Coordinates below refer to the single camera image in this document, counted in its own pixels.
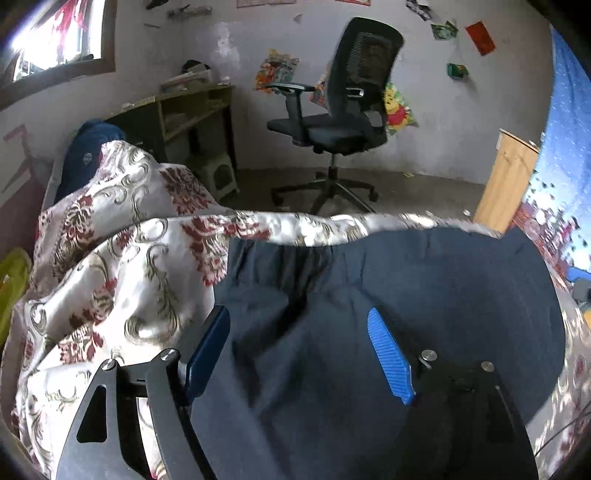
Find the small green wall sticker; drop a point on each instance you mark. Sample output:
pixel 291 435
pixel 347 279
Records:
pixel 457 70

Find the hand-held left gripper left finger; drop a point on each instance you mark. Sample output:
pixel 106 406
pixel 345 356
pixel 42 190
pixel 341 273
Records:
pixel 207 350

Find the red cartoon wall sticker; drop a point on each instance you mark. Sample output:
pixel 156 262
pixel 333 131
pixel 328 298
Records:
pixel 318 90

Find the yellow bear wall sticker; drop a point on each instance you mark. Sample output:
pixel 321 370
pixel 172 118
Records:
pixel 399 110

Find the red-edged paper wall chart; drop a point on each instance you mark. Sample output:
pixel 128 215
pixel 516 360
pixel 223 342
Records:
pixel 353 2

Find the yellow-green garment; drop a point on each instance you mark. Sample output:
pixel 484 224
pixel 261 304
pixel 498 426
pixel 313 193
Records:
pixel 11 286

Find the wooden desk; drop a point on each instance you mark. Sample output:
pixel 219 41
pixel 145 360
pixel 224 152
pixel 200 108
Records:
pixel 194 94

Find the stack of books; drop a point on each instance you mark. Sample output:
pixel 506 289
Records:
pixel 184 82

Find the blue printed cloth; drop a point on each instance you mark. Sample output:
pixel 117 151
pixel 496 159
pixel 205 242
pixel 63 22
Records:
pixel 565 161

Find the black and white wall photo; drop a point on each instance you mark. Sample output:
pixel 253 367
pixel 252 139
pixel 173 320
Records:
pixel 419 9

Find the black item on books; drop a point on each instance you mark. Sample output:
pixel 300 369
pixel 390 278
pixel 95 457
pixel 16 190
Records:
pixel 191 65

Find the wooden cabinet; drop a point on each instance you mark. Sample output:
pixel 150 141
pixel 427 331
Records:
pixel 505 184

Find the colourful cartoon wall sticker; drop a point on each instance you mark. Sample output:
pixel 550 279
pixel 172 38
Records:
pixel 277 71

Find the white paper wall chart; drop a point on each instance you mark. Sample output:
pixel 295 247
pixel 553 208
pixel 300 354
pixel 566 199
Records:
pixel 265 2

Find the window with grey frame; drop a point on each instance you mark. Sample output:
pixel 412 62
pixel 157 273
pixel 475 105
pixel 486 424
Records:
pixel 60 73

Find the floral white and red quilt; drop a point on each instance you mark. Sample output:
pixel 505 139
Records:
pixel 115 277

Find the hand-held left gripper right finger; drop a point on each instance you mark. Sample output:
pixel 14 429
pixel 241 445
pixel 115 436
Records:
pixel 390 355

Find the black office chair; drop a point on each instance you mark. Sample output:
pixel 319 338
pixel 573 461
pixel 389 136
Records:
pixel 332 134

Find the navy blue pillow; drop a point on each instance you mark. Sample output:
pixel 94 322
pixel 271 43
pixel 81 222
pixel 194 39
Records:
pixel 87 147

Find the red paper sheet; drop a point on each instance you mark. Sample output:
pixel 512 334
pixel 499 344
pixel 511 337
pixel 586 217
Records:
pixel 480 38

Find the white bed rail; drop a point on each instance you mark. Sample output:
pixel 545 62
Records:
pixel 51 184

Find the navy blue jacket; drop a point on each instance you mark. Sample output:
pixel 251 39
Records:
pixel 323 323

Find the pale green plastic stool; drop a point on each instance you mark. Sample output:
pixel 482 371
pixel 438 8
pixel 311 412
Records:
pixel 217 175

